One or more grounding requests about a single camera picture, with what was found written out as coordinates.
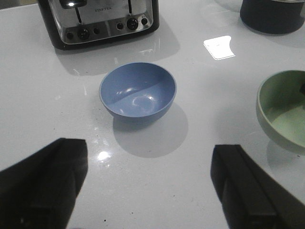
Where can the green plastic bowl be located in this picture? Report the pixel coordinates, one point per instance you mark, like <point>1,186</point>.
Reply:
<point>280,109</point>

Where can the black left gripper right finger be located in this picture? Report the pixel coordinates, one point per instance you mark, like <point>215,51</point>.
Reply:
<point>250,198</point>

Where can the blue plastic bowl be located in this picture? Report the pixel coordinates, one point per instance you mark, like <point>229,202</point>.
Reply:
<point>138,92</point>

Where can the black and chrome toaster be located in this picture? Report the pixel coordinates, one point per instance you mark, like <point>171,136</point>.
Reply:
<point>78,24</point>

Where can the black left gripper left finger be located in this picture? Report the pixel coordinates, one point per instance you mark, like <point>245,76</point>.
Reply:
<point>40,191</point>

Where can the dark blue saucepan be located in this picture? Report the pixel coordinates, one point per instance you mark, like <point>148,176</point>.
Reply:
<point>273,16</point>

